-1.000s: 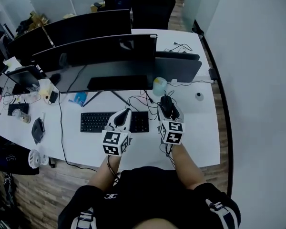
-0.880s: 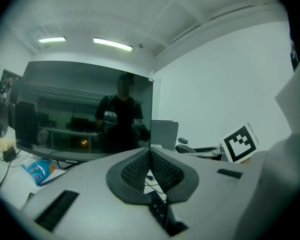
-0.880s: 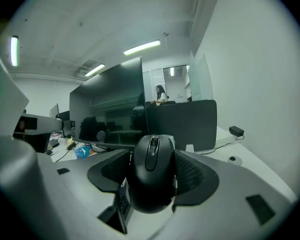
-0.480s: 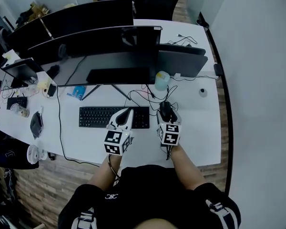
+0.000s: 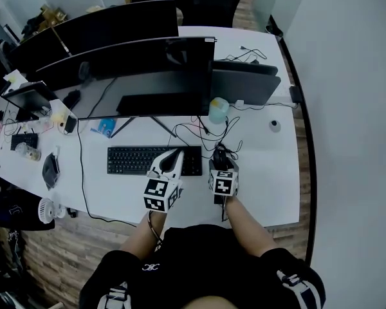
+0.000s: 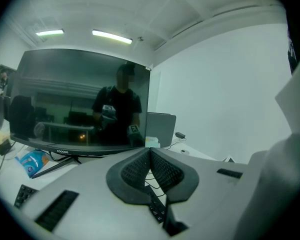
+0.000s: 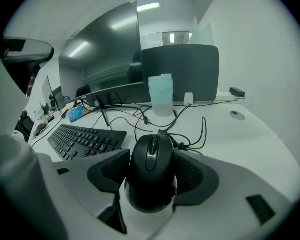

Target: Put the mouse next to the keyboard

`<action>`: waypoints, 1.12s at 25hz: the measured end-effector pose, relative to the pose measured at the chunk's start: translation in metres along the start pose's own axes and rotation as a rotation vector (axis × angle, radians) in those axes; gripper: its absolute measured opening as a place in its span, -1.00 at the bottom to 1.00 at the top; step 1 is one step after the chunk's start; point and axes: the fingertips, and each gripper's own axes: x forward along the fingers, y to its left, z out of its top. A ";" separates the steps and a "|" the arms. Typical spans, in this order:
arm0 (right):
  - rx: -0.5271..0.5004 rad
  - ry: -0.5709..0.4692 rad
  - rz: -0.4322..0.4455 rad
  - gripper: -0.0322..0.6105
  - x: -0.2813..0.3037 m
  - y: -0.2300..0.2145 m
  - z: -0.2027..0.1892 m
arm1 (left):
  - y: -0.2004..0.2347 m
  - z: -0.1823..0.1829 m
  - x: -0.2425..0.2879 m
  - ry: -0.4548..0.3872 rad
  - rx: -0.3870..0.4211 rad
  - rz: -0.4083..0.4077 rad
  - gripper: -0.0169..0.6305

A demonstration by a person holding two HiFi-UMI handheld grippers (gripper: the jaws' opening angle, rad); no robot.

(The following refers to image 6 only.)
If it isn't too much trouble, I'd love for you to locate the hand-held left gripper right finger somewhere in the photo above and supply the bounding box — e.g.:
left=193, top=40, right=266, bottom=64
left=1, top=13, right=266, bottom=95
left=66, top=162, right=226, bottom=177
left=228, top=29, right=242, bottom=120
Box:
left=150, top=147, right=250, bottom=240

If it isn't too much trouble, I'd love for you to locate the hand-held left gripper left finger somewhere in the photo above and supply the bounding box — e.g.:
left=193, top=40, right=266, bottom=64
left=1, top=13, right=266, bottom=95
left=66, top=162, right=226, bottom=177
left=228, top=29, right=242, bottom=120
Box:
left=21, top=147, right=170, bottom=240

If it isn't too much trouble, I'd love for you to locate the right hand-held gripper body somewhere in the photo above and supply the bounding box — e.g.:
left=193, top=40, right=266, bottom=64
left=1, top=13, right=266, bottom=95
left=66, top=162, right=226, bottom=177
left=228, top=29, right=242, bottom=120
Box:
left=233, top=46, right=300, bottom=240

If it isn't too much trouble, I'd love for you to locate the blue wipes packet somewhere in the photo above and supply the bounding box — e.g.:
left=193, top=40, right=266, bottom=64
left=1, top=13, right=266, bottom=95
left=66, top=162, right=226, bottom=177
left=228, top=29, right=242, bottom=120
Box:
left=14, top=149, right=50, bottom=179

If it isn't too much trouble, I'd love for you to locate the pale green tissue box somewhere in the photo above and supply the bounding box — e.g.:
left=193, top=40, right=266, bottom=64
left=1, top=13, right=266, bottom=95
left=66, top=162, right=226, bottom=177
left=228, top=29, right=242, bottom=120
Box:
left=144, top=136, right=161, bottom=149

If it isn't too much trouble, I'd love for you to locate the grey laptop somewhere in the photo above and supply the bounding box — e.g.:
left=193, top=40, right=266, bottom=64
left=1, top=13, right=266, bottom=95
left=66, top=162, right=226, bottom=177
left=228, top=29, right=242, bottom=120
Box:
left=145, top=111, right=177, bottom=149

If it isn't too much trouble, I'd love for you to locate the black plug charger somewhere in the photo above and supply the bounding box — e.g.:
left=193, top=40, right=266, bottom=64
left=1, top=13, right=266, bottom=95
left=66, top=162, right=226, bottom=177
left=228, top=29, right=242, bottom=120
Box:
left=0, top=138, right=13, bottom=156

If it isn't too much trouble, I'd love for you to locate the yellow sticky pad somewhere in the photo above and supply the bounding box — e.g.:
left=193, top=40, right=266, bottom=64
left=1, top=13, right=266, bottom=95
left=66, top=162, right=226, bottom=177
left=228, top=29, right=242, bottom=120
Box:
left=0, top=130, right=11, bottom=145

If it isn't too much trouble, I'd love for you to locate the large curved black monitor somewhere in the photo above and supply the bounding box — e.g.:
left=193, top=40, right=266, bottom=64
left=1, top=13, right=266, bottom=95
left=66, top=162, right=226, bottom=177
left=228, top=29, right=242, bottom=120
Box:
left=9, top=48, right=152, bottom=180

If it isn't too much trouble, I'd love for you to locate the person's black shirt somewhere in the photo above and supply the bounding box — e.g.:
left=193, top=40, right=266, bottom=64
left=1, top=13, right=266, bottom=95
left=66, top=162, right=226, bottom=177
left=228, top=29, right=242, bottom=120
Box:
left=285, top=5, right=300, bottom=75

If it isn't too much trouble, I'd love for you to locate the long ceiling light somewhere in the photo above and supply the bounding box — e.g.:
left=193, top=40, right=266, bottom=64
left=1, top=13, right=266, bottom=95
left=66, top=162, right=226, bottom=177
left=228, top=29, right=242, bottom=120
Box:
left=91, top=28, right=134, bottom=45
left=35, top=28, right=65, bottom=37

